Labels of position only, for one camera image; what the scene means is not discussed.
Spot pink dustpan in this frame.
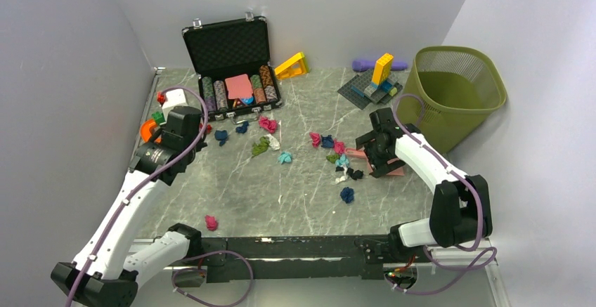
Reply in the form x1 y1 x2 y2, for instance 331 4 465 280
344 148 406 178

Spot pink hand brush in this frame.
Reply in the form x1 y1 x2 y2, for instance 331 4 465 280
277 120 283 144

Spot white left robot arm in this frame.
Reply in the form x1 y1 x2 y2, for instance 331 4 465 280
51 106 206 306

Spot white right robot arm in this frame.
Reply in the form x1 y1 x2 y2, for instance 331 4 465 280
356 107 493 262

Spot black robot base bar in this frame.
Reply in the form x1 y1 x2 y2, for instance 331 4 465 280
173 235 420 283

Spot black paper scrap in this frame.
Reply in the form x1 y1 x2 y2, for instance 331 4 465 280
335 166 364 180

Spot light blue scrap right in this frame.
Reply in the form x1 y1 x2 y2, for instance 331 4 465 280
335 155 349 168

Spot pink scrap centre right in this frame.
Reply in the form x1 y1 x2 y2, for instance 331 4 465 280
333 140 346 155

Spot green paper scrap centre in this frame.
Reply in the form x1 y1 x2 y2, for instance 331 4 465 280
325 153 340 164

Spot green paper scrap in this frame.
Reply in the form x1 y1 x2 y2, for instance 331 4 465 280
325 153 340 164
251 136 270 157

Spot dark blue scrap centre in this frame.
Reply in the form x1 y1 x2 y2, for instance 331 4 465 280
320 135 335 149

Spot white twisted paper scrap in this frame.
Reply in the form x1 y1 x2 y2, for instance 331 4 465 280
335 169 349 184

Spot dark blue scrap lower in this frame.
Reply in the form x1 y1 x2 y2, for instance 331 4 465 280
339 187 354 204

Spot grey brick baseplate model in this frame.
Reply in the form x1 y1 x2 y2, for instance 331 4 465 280
337 71 403 110

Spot pink scrap centre left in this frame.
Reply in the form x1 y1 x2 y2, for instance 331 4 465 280
309 132 322 148

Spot yellow orange brick tower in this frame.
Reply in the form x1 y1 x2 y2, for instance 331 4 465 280
370 53 394 89

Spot purple cylinder toy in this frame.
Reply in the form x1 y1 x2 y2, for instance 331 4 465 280
351 58 408 72

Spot olive green waste basket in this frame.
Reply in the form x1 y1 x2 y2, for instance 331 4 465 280
396 46 507 154

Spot light blue scrap on brush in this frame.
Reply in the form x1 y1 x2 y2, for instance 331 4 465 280
278 152 293 164

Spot pink paper scrap by case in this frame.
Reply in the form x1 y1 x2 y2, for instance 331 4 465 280
258 116 278 134

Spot yellow triangular toy block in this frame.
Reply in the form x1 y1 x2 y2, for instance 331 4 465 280
274 52 310 79

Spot green paper scrap left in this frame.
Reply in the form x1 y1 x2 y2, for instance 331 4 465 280
251 136 270 157

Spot dark blue scrap by case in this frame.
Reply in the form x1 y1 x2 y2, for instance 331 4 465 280
235 122 249 134

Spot pink playing card deck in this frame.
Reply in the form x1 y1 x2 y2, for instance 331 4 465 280
224 74 253 100

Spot dark blue scrap far left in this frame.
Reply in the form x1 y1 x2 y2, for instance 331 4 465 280
214 130 229 146

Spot black poker chip case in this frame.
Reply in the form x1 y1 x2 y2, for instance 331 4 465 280
181 12 283 122

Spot pink paper scrap near edge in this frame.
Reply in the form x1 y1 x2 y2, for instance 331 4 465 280
205 215 219 231

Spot green and blue toy bricks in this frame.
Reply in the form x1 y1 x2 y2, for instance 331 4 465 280
151 112 166 125

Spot orange horseshoe toy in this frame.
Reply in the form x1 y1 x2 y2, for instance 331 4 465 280
139 119 160 143

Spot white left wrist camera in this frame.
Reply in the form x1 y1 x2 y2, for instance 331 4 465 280
156 89 188 113

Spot aluminium frame rail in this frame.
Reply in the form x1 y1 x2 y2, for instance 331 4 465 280
77 67 166 307

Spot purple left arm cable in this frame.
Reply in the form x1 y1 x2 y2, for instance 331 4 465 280
63 86 209 307

